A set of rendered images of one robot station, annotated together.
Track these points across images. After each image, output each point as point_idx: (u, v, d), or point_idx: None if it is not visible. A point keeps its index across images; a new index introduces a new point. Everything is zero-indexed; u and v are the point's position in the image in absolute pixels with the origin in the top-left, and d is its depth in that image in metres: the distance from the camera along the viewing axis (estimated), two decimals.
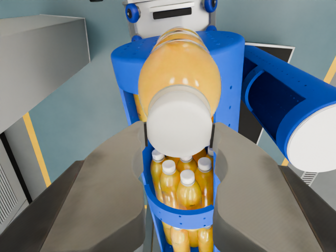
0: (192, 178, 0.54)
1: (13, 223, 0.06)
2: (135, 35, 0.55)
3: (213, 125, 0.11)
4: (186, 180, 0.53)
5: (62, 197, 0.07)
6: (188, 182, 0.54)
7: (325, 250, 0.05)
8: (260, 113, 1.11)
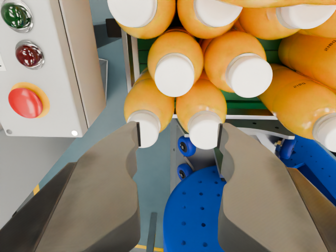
0: None
1: (5, 228, 0.06)
2: (182, 165, 0.45)
3: (220, 125, 0.11)
4: None
5: (55, 200, 0.07)
6: None
7: None
8: None
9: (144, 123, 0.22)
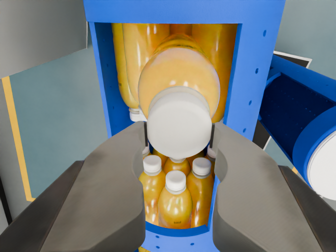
0: (182, 183, 0.37)
1: (13, 223, 0.06)
2: None
3: (213, 125, 0.11)
4: (174, 184, 0.37)
5: (62, 197, 0.07)
6: (176, 188, 0.37)
7: (325, 250, 0.05)
8: (268, 125, 0.97)
9: None
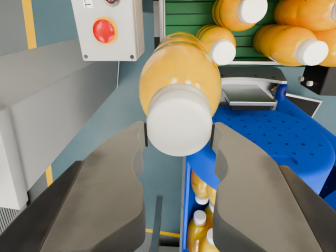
0: None
1: (13, 223, 0.06)
2: None
3: (213, 125, 0.11)
4: None
5: (62, 197, 0.07)
6: None
7: (325, 250, 0.05)
8: None
9: (189, 107, 0.11)
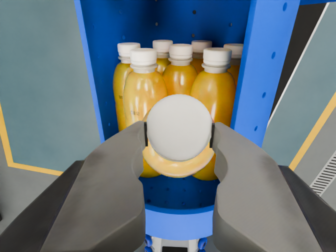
0: None
1: (13, 223, 0.06)
2: None
3: (213, 125, 0.11)
4: None
5: (62, 197, 0.07)
6: None
7: (325, 250, 0.05)
8: (309, 1, 0.69)
9: (188, 100, 0.12)
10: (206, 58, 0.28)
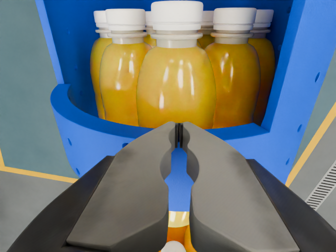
0: (194, 5, 0.14)
1: (47, 208, 0.06)
2: None
3: (181, 125, 0.11)
4: (172, 4, 0.14)
5: (91, 190, 0.07)
6: (177, 18, 0.14)
7: (294, 236, 0.06)
8: None
9: (177, 243, 0.32)
10: None
